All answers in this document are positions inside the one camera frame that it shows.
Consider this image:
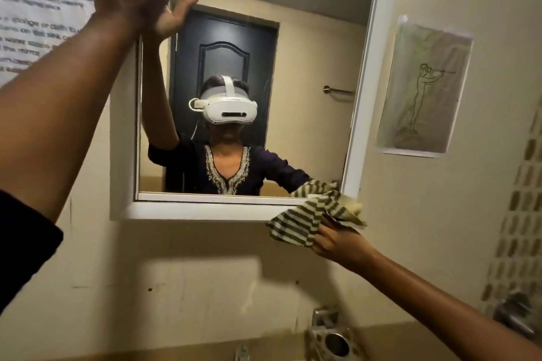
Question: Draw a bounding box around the person's right hand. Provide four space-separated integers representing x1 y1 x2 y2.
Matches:
311 217 378 275

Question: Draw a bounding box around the striped green cleaning cloth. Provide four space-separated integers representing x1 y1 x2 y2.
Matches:
266 189 368 248

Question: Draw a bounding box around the person's right forearm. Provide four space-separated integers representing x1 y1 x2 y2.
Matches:
353 246 542 361

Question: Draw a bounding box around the person's left forearm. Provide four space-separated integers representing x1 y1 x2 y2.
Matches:
0 12 143 225

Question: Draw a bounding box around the white paper notice sheet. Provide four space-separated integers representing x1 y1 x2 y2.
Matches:
0 0 97 87

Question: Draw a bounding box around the paper poster with figure drawing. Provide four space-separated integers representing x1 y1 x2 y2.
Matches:
375 15 474 159

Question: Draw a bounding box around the beige sink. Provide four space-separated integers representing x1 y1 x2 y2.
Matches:
51 321 463 361

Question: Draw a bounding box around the dark top sleeve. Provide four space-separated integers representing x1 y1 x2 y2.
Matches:
0 189 64 316

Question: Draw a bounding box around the chrome wall holder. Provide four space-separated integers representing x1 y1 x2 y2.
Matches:
307 307 361 361

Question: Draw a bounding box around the white framed wall mirror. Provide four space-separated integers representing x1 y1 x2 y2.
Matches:
109 0 402 222

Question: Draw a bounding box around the chrome wall tap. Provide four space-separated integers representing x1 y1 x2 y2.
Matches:
492 290 542 341

